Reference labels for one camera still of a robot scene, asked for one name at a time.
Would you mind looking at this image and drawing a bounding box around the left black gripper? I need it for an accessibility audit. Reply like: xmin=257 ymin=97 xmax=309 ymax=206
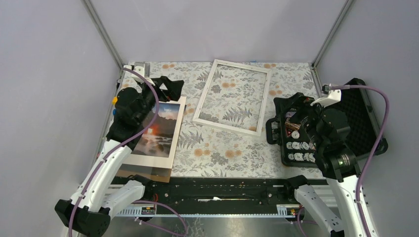
xmin=137 ymin=76 xmax=184 ymax=124

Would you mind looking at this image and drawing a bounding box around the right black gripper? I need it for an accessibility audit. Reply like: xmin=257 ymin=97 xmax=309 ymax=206
xmin=272 ymin=91 xmax=329 ymax=148

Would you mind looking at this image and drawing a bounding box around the sunset photo with white mat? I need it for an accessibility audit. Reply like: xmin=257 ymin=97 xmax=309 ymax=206
xmin=124 ymin=96 xmax=187 ymax=169

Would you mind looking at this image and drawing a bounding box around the white picture frame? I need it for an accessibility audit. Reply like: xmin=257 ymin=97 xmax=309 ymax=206
xmin=193 ymin=59 xmax=272 ymax=137

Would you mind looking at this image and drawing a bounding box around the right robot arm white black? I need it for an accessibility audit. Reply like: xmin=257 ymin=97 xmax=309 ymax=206
xmin=273 ymin=92 xmax=378 ymax=237

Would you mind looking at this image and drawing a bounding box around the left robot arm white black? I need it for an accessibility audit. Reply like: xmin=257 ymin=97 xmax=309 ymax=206
xmin=54 ymin=76 xmax=184 ymax=237

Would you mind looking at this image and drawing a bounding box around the brown playing card box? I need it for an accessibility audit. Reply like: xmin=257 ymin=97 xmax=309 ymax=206
xmin=285 ymin=118 xmax=301 ymax=131

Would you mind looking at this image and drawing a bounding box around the black foam lined case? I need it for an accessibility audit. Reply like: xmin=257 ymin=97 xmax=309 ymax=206
xmin=265 ymin=88 xmax=380 ymax=167

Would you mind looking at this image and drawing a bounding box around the yellow blue toy car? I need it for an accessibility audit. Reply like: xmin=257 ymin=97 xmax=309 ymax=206
xmin=112 ymin=96 xmax=118 ymax=116

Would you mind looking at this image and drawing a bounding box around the floral patterned table mat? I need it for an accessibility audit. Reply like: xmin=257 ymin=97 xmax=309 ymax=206
xmin=98 ymin=61 xmax=341 ymax=180

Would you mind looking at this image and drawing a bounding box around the brown backing board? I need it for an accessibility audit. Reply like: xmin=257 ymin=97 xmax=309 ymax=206
xmin=116 ymin=164 xmax=172 ymax=183

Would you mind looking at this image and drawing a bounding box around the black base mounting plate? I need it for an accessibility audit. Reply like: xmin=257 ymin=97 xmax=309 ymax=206
xmin=143 ymin=177 xmax=300 ymax=217

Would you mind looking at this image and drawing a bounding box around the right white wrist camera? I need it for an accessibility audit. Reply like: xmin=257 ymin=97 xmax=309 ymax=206
xmin=310 ymin=84 xmax=341 ymax=108

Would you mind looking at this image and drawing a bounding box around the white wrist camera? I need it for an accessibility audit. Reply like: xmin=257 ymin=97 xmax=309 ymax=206
xmin=310 ymin=84 xmax=341 ymax=108
xmin=124 ymin=65 xmax=155 ymax=85

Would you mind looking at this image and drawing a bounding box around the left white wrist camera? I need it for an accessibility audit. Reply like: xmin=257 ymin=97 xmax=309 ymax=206
xmin=124 ymin=65 xmax=155 ymax=85

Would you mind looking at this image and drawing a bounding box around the aluminium rail frame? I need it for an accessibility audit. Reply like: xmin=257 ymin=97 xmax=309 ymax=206
xmin=116 ymin=185 xmax=301 ymax=219

